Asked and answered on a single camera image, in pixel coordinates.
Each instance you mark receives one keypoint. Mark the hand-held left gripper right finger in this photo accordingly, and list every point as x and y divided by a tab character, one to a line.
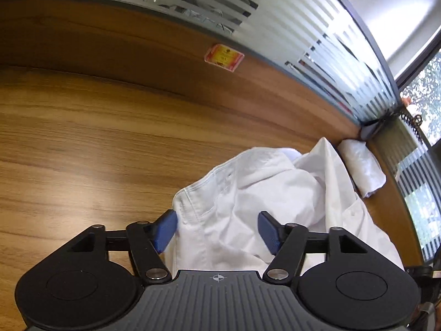
270	232

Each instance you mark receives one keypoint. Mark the window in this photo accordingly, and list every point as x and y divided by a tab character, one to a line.
430	110

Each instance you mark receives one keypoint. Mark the striped glass desk partition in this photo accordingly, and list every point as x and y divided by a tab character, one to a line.
410	165
103	34

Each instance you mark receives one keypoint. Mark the white dress shirt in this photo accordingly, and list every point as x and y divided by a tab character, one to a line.
220	207

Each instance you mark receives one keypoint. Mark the grey partition corner bracket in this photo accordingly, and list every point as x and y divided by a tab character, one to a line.
373	129

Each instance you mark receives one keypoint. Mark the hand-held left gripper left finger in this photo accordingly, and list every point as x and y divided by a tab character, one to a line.
165	231

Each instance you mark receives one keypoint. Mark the red yellow sticker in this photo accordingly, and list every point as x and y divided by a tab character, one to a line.
224	58

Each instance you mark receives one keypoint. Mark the orange object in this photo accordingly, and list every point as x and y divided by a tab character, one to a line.
406	100

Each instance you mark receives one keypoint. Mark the folded white shirt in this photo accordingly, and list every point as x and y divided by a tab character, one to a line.
365	169

